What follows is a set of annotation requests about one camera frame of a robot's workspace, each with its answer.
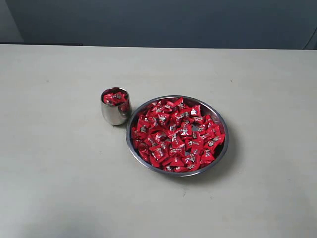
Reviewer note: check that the small steel cup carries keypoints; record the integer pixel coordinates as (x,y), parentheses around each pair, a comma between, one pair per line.
(116,115)

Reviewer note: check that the round steel bowl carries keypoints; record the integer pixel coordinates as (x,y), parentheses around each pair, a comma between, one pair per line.
(177,135)

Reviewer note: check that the red candy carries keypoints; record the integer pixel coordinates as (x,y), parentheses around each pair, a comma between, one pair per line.
(114,99)

